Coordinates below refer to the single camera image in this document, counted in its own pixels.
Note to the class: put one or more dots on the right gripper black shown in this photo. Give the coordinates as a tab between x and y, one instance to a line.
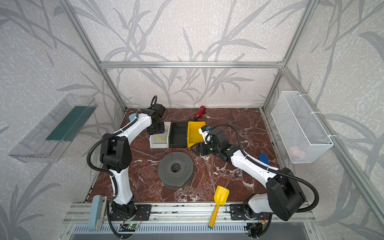
202	148

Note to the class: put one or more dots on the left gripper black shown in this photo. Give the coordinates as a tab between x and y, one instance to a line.
156	129

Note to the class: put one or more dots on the grey cable spool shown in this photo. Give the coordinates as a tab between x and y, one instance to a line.
176	170

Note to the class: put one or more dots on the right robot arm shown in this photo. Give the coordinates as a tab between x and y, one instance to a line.
286	194

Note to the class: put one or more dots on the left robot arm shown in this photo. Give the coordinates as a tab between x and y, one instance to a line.
112	155

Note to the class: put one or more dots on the yellow plastic bin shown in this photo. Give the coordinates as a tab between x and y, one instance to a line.
193	136

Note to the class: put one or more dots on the light blue brush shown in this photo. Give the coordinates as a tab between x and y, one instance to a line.
132	118

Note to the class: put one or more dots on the black plastic bin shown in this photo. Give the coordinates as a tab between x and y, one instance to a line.
178	135

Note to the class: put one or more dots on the white plastic bin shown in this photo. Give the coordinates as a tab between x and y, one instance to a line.
161	141

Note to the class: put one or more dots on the yellow plastic scoop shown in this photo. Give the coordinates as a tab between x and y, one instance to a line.
220	198

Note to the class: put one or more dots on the pink item in basket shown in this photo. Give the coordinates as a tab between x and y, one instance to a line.
295	151

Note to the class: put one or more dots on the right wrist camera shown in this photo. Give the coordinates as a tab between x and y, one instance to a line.
204	131

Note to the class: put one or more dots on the red handled screwdriver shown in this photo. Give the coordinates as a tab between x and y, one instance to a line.
199	113

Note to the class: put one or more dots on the blue wooden handled tool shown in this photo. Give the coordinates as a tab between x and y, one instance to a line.
264	159

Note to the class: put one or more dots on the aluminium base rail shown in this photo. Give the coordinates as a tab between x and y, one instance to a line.
162	213

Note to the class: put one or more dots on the white wire basket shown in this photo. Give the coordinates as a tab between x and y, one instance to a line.
298	125

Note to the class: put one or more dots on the clear plastic wall tray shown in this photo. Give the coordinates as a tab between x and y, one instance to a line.
48	141

